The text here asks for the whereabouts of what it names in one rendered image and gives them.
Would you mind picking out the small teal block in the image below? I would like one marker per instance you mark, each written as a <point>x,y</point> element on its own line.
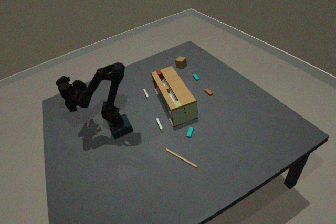
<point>196,77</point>
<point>190,132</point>

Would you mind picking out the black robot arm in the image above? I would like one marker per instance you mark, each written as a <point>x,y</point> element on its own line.
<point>109,112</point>

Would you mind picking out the small orange block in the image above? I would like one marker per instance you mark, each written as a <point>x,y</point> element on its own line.
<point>209,92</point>

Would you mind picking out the small brown cube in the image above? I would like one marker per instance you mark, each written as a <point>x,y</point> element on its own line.
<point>181,62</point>

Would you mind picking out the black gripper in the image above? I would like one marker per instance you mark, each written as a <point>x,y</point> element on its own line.
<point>61,80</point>

